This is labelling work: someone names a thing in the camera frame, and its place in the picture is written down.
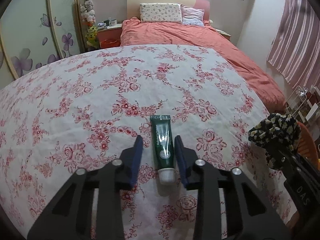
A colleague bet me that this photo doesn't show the white mug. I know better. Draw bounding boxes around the white mug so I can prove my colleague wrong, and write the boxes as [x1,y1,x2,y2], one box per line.
[109,19,117,27]

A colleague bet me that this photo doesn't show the white wire rack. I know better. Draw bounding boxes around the white wire rack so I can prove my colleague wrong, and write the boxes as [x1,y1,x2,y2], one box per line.
[286,86,311,123]

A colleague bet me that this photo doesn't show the floral white pillow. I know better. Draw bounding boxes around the floral white pillow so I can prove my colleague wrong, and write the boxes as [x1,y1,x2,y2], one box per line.
[139,3,182,23]

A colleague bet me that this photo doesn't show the pink bed duvet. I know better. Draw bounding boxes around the pink bed duvet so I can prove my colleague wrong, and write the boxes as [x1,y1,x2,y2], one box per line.
[120,17,285,113]

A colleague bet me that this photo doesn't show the pink striped curtain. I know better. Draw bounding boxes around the pink striped curtain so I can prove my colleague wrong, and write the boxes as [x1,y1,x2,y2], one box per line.
[267,0,319,88]

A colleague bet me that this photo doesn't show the cream pink headboard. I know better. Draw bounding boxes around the cream pink headboard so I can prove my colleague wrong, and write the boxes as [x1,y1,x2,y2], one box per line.
[127,0,210,21]

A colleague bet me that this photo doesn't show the sliding wardrobe with flowers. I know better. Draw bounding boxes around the sliding wardrobe with flowers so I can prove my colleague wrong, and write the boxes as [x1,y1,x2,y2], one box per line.
[1,0,85,80]

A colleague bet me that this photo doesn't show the left red nightstand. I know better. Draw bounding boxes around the left red nightstand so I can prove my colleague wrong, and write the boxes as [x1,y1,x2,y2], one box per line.
[97,23,122,49]

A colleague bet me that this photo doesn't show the right bedside nightstand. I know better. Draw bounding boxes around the right bedside nightstand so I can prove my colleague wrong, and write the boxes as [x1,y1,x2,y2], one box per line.
[215,29,231,40]

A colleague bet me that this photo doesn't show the hanging plush toys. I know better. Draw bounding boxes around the hanging plush toys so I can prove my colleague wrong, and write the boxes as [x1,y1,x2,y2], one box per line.
[79,0,99,51]

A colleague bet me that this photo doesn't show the floral tablecloth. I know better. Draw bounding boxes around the floral tablecloth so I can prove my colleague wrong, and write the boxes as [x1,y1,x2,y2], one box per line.
[1,45,296,239]

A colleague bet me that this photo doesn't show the green toothpaste tube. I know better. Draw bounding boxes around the green toothpaste tube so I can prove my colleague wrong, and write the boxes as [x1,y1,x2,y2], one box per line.
[150,115,175,185]

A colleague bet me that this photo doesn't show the black floral cloth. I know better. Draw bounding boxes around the black floral cloth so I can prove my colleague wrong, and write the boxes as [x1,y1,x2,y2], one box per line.
[248,113,301,171]

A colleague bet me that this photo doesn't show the red plastic laundry basket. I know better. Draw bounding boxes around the red plastic laundry basket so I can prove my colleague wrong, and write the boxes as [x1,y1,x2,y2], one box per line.
[297,122,319,170]

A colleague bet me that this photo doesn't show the striped pink pillow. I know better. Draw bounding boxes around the striped pink pillow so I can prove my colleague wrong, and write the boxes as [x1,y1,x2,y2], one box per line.
[181,5,204,27]

